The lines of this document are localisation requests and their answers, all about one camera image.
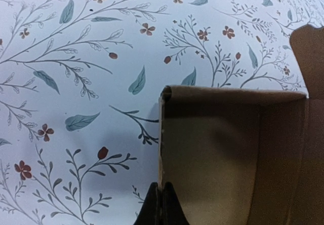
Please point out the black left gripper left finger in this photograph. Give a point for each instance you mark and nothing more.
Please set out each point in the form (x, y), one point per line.
(150, 211)

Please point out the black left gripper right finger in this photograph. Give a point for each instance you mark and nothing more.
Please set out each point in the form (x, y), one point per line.
(172, 213)

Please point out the brown cardboard box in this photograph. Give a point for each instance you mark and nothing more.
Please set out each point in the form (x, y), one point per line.
(239, 156)

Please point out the floral patterned table mat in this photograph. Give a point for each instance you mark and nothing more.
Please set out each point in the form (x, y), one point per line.
(80, 83)

